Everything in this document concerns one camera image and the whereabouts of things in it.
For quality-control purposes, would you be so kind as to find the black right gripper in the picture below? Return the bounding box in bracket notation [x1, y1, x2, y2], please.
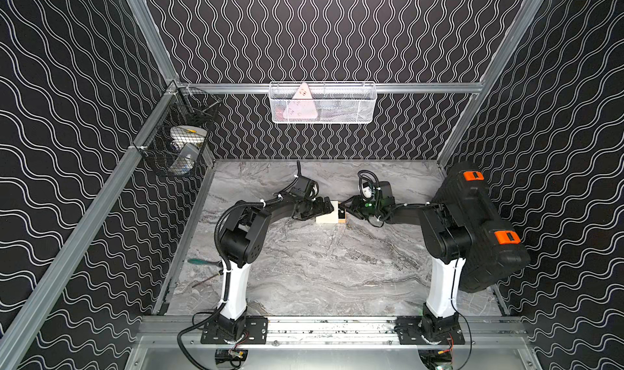
[339, 195, 380, 218]

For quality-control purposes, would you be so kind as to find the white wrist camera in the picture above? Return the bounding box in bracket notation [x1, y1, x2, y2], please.
[305, 181, 319, 200]
[360, 183, 375, 200]

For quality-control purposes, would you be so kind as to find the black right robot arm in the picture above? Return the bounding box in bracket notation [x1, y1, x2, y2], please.
[339, 170, 471, 345]

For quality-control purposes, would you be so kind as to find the right aluminium frame post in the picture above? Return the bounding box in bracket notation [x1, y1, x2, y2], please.
[437, 0, 544, 174]

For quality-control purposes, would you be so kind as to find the green handled tool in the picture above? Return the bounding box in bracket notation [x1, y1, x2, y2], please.
[187, 258, 223, 268]

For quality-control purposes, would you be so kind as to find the black wire basket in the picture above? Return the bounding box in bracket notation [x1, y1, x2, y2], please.
[138, 87, 224, 178]

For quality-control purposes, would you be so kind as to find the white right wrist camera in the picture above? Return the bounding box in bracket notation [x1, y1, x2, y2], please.
[360, 183, 375, 200]

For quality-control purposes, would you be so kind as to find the pink triangular card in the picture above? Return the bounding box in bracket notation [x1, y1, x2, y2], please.
[283, 83, 319, 121]

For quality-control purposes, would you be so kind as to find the aluminium corner frame post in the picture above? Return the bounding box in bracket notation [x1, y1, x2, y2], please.
[126, 0, 179, 83]

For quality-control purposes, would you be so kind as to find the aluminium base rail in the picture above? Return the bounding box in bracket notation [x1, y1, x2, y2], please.
[138, 313, 530, 349]

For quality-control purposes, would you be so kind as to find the left side aluminium rail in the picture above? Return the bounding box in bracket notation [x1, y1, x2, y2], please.
[0, 84, 179, 370]

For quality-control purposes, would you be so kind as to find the horizontal aluminium back rail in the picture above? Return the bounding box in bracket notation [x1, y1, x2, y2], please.
[179, 82, 484, 95]

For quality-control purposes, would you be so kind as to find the black plastic tool case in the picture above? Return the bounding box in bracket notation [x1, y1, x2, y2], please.
[432, 161, 531, 293]

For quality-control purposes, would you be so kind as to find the white wire basket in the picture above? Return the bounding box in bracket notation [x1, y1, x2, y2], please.
[268, 85, 378, 124]

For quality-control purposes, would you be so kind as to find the white jewelry box sleeve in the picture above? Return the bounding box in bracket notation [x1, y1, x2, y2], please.
[315, 200, 340, 224]

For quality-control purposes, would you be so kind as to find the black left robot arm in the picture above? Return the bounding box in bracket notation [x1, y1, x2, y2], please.
[176, 161, 334, 369]

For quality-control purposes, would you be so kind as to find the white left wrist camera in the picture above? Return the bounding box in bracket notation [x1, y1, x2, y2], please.
[305, 181, 319, 200]

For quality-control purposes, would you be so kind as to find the brown jewelry box drawer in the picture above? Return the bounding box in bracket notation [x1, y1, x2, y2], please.
[337, 209, 347, 224]

